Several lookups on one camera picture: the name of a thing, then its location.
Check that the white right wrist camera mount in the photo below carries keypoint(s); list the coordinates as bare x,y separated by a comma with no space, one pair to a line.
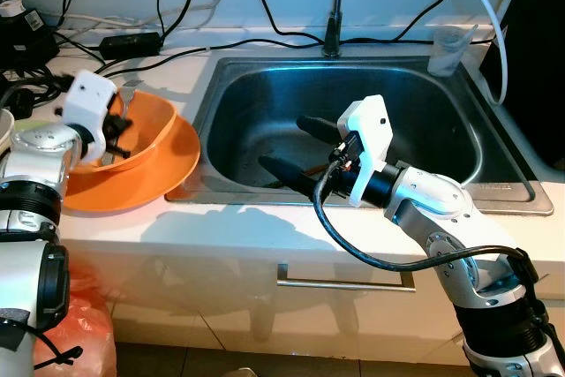
371,125

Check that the stainless steel sink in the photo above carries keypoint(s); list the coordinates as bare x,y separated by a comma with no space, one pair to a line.
265,121

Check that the black power adapter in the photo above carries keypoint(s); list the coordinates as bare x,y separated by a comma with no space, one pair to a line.
131,45

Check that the orange plastic plate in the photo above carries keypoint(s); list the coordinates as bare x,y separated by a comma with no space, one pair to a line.
168,178

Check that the black charger box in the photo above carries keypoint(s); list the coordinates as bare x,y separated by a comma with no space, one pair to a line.
22,33

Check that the red plastic bag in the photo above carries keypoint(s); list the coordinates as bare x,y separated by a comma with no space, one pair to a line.
84,333

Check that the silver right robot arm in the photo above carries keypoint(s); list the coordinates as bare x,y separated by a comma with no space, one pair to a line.
433,196

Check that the orange plastic bowl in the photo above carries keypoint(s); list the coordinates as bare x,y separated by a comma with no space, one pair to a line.
146,143

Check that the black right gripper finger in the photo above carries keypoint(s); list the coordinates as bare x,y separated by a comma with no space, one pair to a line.
290,177
320,128

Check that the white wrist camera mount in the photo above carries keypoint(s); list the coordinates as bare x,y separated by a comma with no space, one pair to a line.
371,125
88,99

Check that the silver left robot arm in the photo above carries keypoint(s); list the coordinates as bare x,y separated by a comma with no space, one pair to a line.
35,147

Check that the chrome faucet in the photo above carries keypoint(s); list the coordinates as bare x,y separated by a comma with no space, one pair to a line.
334,15

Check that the clear plastic cup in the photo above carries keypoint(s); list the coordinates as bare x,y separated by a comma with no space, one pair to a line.
448,55

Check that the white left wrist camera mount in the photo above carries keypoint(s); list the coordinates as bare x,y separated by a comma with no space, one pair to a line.
88,99

